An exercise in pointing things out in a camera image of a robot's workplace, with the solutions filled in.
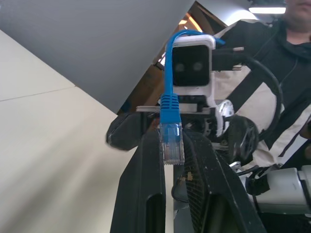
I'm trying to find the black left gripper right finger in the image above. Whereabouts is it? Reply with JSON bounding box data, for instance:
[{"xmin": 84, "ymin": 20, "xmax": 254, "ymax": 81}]
[{"xmin": 182, "ymin": 131, "xmax": 268, "ymax": 233}]

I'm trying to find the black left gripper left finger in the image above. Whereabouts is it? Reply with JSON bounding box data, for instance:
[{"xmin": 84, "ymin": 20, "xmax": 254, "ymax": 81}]
[{"xmin": 110, "ymin": 130, "xmax": 166, "ymax": 233}]

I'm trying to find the ceiling light bar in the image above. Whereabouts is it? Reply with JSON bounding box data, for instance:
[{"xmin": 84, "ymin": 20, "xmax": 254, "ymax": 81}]
[{"xmin": 248, "ymin": 6, "xmax": 287, "ymax": 15}]

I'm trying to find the blue ethernet cable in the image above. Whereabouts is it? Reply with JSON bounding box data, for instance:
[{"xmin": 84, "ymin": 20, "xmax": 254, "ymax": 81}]
[{"xmin": 157, "ymin": 29, "xmax": 225, "ymax": 166}]

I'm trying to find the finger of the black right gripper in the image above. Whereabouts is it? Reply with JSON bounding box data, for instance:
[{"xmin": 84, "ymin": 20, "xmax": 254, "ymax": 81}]
[{"xmin": 105, "ymin": 112, "xmax": 159, "ymax": 152}]

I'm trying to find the person in black white jacket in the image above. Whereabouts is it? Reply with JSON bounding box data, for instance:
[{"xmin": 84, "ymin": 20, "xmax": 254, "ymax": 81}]
[{"xmin": 213, "ymin": 0, "xmax": 311, "ymax": 172}]

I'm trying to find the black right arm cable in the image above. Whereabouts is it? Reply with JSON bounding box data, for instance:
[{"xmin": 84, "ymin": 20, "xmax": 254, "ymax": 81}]
[{"xmin": 212, "ymin": 47, "xmax": 285, "ymax": 144}]

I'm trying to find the white camera module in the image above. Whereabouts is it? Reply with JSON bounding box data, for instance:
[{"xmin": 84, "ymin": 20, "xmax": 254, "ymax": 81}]
[{"xmin": 170, "ymin": 33, "xmax": 224, "ymax": 137}]

